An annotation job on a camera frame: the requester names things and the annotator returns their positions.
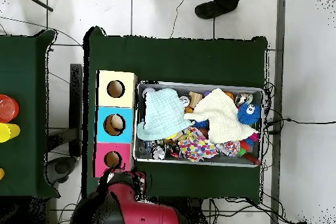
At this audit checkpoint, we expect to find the colourful polka dot cloth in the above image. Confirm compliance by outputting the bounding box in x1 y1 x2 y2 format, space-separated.
177 125 219 162

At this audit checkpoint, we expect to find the shallow clear mesh bin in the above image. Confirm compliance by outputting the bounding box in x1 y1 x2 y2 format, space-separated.
133 80 264 168

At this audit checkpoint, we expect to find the wooden box with three holes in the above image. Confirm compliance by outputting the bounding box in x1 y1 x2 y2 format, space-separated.
93 70 138 179

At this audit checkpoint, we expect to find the mint waffle cloth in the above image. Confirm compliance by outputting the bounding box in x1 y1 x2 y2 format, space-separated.
136 87 194 141

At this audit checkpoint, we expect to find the silver drink can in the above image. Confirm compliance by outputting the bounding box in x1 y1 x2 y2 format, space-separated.
178 95 191 108

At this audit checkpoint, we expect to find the plain wooden block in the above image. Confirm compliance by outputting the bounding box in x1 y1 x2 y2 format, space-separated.
187 91 203 109

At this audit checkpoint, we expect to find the crushed black and red can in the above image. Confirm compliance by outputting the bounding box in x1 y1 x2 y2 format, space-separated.
165 142 182 160

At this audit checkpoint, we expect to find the crushed black and white can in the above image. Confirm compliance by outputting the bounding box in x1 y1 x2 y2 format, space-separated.
150 143 166 161

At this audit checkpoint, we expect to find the dark green table cloth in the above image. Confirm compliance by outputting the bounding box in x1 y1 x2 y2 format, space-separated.
81 26 268 205

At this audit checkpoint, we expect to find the cream waffle cloth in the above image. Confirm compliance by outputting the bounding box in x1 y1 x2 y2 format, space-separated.
183 87 259 145

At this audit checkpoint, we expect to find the labelled tin can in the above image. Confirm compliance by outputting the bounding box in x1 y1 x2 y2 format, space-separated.
234 92 254 106

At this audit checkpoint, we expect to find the blue spiky ball with eyes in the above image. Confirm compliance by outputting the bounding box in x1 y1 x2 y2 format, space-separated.
236 102 261 125

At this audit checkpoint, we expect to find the black upright stand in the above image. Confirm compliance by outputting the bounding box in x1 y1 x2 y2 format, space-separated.
69 63 83 158

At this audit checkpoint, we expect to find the person's foot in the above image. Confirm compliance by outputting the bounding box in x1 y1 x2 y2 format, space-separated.
194 0 243 20

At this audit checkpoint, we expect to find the grey round base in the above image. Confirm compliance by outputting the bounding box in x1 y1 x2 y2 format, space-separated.
46 156 77 185

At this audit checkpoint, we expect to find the neighbouring green covered table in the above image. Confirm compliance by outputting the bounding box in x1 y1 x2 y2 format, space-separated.
0 29 61 200

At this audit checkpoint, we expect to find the red plastic cup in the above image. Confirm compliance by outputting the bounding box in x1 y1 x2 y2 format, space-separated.
0 94 20 123

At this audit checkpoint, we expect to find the yellow plastic cup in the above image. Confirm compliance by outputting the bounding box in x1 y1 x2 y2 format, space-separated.
0 122 21 143

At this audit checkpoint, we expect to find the dark tripod leg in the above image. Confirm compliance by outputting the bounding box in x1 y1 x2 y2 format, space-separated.
10 0 54 12

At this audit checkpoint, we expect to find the red wooden handle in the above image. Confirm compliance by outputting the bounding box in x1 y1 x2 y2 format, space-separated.
242 152 261 166

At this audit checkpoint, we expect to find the black power cable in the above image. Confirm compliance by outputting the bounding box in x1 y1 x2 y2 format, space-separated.
264 118 336 134

